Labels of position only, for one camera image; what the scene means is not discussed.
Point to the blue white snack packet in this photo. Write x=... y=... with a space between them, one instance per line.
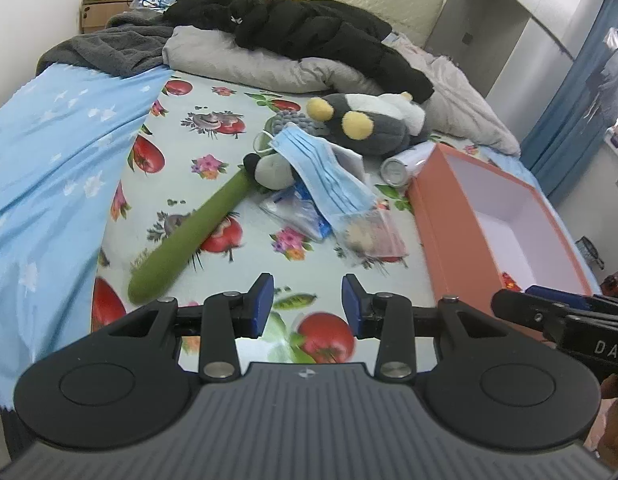
x=311 y=212

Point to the cardboard box nightstand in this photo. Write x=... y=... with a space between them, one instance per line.
x=96 y=17

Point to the black jacket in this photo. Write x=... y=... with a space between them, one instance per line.
x=309 y=25

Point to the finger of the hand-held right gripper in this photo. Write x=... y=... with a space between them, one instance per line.
x=559 y=294
x=524 y=310

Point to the white can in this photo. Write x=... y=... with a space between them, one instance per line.
x=401 y=167

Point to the person's right hand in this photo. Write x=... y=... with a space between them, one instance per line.
x=616 y=425

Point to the dark grey blanket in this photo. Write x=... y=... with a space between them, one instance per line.
x=99 y=47

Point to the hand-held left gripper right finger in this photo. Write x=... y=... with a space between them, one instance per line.
x=350 y=306

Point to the hanging clothes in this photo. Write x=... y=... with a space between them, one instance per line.
x=614 y=75

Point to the light grey duvet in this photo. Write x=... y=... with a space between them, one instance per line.
x=269 y=62

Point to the grey penguin plush toy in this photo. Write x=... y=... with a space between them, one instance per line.
x=379 y=130

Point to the orange cardboard box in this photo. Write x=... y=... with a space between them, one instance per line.
x=439 y=240

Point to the blue plastic packet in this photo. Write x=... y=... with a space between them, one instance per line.
x=154 y=0

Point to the clear bag with pink contents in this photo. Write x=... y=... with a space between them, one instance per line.
x=371 y=240

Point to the grey wardrobe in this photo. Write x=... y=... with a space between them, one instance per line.
x=489 y=10

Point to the blue curtain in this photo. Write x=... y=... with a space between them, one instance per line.
x=564 y=120

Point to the fruit printed bedsheet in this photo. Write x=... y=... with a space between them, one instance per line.
x=199 y=110

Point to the green plush brush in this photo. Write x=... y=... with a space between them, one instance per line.
x=189 y=240

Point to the light blue star sheet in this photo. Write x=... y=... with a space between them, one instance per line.
x=44 y=160

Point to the small grey plush toy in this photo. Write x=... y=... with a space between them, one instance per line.
x=271 y=171

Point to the metal bin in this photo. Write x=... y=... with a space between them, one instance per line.
x=589 y=252

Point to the white paper packet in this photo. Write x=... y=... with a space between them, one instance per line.
x=353 y=162

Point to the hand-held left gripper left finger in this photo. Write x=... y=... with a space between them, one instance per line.
x=261 y=306

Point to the blue face mask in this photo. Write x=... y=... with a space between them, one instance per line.
x=319 y=170

